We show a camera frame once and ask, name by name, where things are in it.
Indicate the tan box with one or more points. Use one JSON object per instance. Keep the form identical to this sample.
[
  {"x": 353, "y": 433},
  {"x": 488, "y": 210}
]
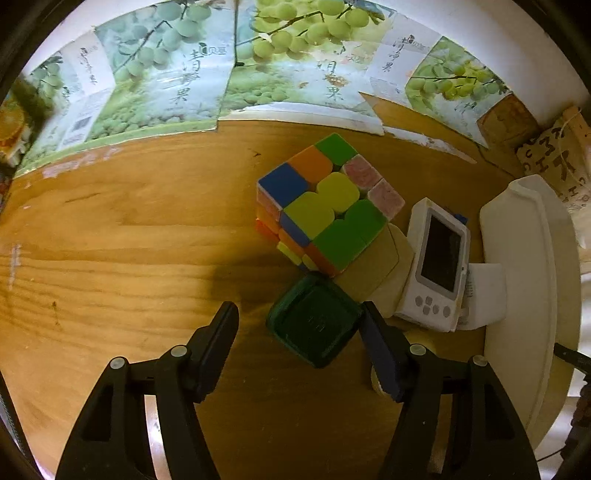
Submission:
[{"x": 369, "y": 272}]

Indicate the white power adapter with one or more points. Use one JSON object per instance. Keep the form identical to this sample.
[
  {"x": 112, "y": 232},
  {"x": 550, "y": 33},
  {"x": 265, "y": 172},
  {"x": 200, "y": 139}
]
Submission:
[{"x": 489, "y": 295}]

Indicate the white plastic bin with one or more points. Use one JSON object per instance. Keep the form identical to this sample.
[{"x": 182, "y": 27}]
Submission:
[{"x": 521, "y": 286}]

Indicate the brown cardboard box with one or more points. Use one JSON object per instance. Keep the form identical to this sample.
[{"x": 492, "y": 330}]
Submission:
[{"x": 505, "y": 120}]

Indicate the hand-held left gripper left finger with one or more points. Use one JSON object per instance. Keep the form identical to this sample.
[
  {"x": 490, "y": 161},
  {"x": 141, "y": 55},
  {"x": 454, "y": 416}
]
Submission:
[{"x": 220, "y": 344}]

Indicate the dark green square lid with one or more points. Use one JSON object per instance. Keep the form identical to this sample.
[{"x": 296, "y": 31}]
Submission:
[{"x": 314, "y": 318}]

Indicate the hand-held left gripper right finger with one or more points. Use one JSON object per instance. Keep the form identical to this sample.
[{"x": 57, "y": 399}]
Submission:
[{"x": 379, "y": 355}]

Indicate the colourful puzzle cube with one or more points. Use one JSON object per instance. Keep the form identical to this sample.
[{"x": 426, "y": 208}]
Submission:
[{"x": 332, "y": 207}]

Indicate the grape print cardboard sheet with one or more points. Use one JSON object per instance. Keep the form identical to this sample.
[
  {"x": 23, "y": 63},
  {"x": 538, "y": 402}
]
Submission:
[
  {"x": 138, "y": 83},
  {"x": 300, "y": 69},
  {"x": 443, "y": 83}
]

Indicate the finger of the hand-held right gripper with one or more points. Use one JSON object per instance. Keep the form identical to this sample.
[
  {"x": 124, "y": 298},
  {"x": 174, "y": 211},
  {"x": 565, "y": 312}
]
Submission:
[{"x": 572, "y": 356}]

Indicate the key print tote bag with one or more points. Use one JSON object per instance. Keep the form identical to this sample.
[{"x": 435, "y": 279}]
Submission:
[{"x": 558, "y": 157}]

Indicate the white handheld game console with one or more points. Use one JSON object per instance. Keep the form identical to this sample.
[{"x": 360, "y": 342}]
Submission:
[{"x": 441, "y": 258}]

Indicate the yellow printed box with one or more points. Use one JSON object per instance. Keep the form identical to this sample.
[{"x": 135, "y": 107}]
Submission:
[{"x": 14, "y": 124}]

